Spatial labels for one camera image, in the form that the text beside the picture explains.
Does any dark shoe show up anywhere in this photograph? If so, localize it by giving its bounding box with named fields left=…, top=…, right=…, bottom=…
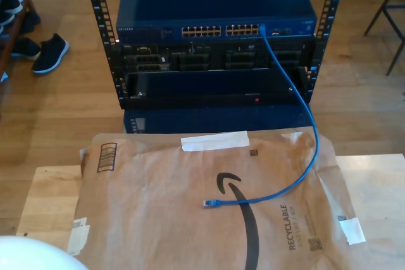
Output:
left=19, top=10, right=41, bottom=34

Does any dark blue device under rack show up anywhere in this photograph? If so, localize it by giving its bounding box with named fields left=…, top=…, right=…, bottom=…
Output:
left=122, top=105, right=316, bottom=134

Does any dark metal chair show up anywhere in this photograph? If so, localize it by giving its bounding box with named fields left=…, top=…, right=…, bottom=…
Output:
left=363, top=0, right=405, bottom=77

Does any black rack server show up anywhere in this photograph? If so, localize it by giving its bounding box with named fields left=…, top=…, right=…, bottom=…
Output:
left=118, top=40, right=317, bottom=71

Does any blue network switch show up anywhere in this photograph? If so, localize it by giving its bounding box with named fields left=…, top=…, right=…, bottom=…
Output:
left=115, top=0, right=318, bottom=42

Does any blue network cable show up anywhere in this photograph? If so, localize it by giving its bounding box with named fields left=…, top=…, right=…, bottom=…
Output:
left=202, top=23, right=320, bottom=211

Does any brown paper packing bag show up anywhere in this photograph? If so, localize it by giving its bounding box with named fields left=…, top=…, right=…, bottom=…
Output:
left=65, top=126, right=376, bottom=270

